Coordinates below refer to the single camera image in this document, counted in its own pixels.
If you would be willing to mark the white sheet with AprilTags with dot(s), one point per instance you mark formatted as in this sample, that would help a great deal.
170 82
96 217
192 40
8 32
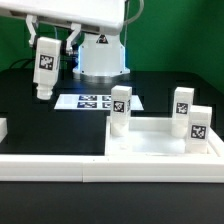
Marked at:
83 102

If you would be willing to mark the white square table top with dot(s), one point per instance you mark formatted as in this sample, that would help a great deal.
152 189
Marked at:
151 136

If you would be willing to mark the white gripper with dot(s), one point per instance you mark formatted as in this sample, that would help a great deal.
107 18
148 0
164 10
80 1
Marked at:
94 16

